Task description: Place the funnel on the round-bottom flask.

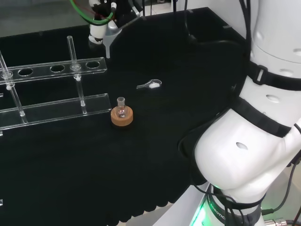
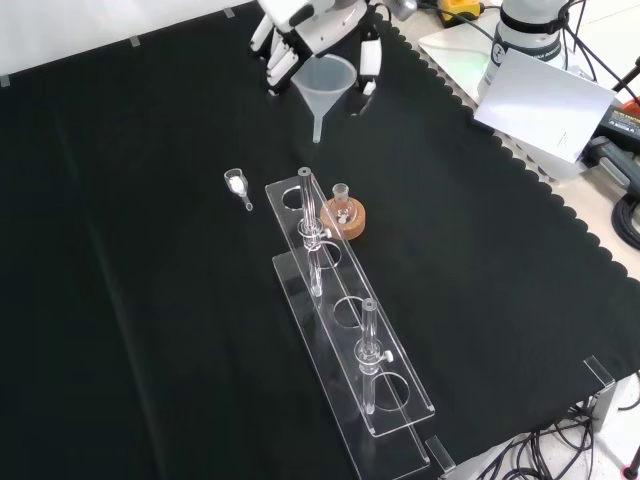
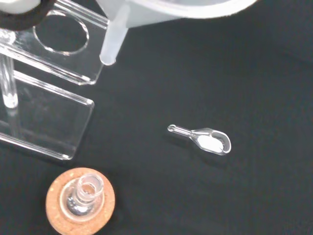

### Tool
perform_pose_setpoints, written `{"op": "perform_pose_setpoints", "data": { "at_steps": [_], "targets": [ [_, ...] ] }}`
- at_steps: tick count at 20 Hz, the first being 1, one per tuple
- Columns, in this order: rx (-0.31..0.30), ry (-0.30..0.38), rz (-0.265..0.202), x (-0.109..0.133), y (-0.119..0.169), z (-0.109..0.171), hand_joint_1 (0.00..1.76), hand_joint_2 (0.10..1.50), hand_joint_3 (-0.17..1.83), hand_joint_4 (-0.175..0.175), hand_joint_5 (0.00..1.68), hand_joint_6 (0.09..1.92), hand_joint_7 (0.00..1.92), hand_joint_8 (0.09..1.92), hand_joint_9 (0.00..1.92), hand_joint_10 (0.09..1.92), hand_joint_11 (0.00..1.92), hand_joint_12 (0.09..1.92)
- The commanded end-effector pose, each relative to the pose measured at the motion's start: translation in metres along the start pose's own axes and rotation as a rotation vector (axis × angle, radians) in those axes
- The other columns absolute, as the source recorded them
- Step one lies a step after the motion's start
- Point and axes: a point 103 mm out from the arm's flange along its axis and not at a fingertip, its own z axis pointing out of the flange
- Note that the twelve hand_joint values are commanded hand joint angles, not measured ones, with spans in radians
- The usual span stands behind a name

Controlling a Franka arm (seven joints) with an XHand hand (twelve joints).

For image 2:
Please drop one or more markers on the white card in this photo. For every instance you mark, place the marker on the white card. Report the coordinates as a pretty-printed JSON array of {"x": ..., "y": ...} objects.
[{"x": 545, "y": 105}]

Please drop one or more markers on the clear acrylic funnel stand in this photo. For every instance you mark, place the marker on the clear acrylic funnel stand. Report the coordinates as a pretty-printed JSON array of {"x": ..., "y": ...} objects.
[{"x": 350, "y": 320}]

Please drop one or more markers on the glass weighing funnel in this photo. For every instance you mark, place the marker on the glass weighing funnel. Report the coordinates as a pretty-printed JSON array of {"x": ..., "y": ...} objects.
[{"x": 235, "y": 184}]

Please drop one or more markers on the black tripod leg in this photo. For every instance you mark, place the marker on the black tripod leg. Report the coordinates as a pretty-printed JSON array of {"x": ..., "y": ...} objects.
[{"x": 627, "y": 75}]

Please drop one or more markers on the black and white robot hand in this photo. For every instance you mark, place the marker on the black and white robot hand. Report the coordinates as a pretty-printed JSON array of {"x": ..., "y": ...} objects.
[{"x": 320, "y": 30}]

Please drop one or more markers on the black cloth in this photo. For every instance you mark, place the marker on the black cloth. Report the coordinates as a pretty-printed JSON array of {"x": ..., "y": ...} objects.
[{"x": 150, "y": 250}]

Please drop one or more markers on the grey metal table leg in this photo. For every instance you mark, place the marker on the grey metal table leg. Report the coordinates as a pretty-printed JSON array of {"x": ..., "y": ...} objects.
[{"x": 602, "y": 415}]

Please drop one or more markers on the yellow stop button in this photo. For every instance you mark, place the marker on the yellow stop button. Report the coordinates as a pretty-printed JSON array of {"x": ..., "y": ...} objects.
[{"x": 460, "y": 9}]

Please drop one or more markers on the translucent plastic funnel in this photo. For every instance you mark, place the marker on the translucent plastic funnel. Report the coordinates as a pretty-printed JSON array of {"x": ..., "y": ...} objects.
[{"x": 324, "y": 85}]

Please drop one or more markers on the clear acrylic edge bracket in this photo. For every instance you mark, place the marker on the clear acrylic edge bracket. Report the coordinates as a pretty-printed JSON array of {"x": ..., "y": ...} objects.
[
  {"x": 440, "y": 452},
  {"x": 600, "y": 372}
]

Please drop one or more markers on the black and orange power unit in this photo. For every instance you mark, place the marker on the black and orange power unit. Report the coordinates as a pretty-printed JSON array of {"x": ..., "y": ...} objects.
[{"x": 622, "y": 122}]

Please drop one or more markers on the glass round-bottom flask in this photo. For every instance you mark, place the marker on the glass round-bottom flask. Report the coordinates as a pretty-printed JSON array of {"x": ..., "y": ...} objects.
[{"x": 343, "y": 207}]

